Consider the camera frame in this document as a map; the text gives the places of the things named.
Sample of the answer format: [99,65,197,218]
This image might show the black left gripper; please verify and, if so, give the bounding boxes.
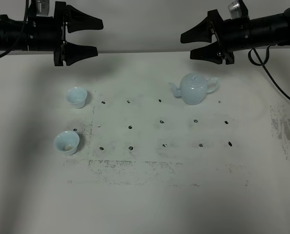
[22,1,103,66]

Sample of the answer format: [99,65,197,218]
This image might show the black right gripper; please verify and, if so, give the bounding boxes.
[180,10,251,65]

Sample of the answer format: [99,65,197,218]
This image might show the blue porcelain teapot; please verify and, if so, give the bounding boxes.
[169,72,219,105]

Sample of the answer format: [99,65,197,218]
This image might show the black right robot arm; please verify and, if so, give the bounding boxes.
[180,8,290,65]

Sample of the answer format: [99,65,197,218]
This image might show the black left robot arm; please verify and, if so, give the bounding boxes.
[0,0,104,66]

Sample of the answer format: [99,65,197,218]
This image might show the far blue porcelain teacup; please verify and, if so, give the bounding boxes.
[66,87,87,109]

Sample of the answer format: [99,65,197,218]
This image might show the blue porcelain teacup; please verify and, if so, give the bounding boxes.
[54,131,80,156]
[66,87,87,109]

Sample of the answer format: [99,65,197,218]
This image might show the near blue porcelain teacup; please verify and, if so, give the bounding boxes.
[54,131,80,156]

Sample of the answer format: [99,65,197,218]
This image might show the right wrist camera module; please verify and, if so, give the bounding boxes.
[228,0,249,20]

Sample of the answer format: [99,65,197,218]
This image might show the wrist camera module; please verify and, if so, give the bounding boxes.
[228,0,249,20]
[35,0,50,17]

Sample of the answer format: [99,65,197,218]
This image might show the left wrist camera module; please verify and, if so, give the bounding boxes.
[35,0,50,17]

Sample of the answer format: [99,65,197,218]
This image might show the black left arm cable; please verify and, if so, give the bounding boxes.
[0,0,30,61]

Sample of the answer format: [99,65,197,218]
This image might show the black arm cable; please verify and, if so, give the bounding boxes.
[248,44,290,107]
[0,0,30,61]

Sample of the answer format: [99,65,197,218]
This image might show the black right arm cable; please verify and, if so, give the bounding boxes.
[248,44,290,107]

